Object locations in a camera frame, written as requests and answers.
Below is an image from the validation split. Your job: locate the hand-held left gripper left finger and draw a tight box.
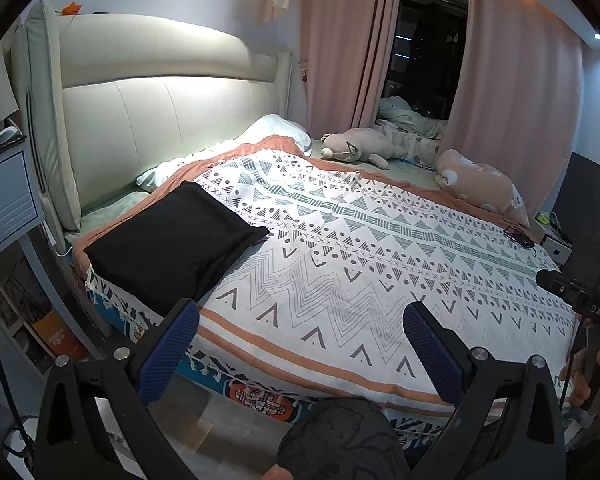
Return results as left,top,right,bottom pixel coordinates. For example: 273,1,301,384
32,297,201,480

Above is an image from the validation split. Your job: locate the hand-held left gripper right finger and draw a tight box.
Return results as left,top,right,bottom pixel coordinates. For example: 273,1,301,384
402,301,566,480

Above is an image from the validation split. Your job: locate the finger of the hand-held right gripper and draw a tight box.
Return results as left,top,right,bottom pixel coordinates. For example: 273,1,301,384
536,269,588,307

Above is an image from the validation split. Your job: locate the black garment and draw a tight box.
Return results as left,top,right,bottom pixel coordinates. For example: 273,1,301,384
82,181,271,301

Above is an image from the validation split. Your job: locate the cardboard box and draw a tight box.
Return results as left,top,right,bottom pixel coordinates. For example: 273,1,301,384
527,220,573,263

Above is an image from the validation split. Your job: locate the small black item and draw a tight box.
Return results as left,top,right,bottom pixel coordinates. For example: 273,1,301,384
502,226,537,250

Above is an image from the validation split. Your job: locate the printed bed skirt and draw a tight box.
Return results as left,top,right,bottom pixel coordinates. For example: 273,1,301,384
82,280,481,441

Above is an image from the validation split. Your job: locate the orange book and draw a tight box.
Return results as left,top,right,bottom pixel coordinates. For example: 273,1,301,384
30,310,88,361

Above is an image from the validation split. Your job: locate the white patterned blanket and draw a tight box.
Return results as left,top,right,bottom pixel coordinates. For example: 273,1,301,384
72,135,581,441

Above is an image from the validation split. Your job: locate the pink plush pillow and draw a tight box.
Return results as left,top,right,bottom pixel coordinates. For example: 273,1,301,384
434,149,531,228

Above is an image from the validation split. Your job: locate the green bed sheet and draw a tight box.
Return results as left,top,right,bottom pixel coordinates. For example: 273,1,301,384
62,137,443,236

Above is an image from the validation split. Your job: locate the white power strip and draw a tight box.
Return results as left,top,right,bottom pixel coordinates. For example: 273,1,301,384
2,415,43,456

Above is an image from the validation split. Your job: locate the pink curtain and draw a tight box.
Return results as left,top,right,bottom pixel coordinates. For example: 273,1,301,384
445,0,583,221
299,0,405,136

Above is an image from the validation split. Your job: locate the grey-beige plush dog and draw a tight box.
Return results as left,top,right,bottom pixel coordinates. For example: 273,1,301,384
321,127,441,170

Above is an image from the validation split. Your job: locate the blue nightstand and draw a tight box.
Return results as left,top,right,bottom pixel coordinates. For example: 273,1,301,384
0,135,96,361

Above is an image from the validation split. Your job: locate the crumpled light bedding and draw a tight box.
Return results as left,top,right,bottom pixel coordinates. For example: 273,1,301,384
375,96,448,163

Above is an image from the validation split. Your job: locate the cream padded headboard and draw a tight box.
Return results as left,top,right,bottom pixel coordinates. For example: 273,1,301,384
10,0,293,233

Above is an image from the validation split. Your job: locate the white pillow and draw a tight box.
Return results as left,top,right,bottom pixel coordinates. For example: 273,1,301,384
136,114,313,193

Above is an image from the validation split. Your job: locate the white object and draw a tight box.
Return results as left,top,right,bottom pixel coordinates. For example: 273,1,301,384
0,125,28,150

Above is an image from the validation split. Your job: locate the dark window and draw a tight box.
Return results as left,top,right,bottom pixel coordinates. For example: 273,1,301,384
380,0,468,121

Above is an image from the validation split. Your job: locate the black cable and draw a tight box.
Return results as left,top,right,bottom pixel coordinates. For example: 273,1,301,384
0,280,36,461

